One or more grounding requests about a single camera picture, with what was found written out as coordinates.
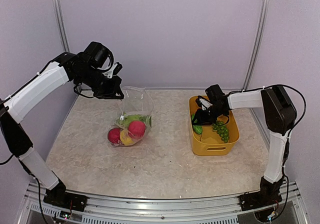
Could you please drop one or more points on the aluminium frame post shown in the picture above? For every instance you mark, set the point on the aluminium frame post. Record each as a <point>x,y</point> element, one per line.
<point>60,25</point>
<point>257,43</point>

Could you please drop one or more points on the green toy grapes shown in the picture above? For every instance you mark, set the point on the green toy grapes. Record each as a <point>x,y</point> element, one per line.
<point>221,129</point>

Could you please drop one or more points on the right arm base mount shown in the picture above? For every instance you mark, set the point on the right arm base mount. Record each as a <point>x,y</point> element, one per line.
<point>255,200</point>

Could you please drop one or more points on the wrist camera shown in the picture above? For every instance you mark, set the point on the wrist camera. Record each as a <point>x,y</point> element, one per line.
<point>203,103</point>
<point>114,70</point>

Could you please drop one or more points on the clear zip top bag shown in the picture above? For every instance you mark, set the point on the clear zip top bag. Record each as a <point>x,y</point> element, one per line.
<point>136,101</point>

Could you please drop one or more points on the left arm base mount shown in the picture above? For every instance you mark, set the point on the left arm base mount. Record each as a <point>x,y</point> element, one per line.
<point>67,200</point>

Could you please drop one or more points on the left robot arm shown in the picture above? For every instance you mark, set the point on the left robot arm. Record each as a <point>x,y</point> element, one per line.
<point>94,67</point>

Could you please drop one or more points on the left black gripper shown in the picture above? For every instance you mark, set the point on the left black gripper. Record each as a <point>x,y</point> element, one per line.
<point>109,94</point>

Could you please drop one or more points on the yellow toy lemon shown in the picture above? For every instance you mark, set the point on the yellow toy lemon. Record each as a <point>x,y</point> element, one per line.
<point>125,139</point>

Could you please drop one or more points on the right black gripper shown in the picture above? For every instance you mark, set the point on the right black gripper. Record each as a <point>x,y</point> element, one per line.
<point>202,119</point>

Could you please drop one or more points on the green toy apple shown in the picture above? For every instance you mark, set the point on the green toy apple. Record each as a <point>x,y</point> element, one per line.
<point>124,121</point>

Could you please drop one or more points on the right aluminium frame post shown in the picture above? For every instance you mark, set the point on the right aluminium frame post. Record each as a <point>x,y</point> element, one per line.
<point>257,43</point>

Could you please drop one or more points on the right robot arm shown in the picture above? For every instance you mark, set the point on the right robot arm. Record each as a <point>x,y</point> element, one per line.
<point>280,116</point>

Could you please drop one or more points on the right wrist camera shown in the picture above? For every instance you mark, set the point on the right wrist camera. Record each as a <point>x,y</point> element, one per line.
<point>203,103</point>

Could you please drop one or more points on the left aluminium frame post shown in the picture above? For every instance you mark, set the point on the left aluminium frame post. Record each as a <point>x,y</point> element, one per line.
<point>60,25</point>

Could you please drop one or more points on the aluminium front rail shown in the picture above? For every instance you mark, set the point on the aluminium front rail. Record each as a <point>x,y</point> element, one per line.
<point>103,209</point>

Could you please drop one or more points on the red toy tomato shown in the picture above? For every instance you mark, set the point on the red toy tomato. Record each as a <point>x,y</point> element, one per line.
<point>113,135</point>

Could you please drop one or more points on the green toy cucumber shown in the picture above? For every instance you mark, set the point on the green toy cucumber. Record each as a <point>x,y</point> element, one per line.
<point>197,129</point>

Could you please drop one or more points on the yellow plastic basket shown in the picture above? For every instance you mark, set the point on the yellow plastic basket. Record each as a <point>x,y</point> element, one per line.
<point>209,142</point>

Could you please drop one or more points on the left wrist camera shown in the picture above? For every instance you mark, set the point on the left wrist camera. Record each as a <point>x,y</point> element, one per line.
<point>114,70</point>

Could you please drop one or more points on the red toy apple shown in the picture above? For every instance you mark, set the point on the red toy apple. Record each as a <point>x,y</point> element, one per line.
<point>136,129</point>

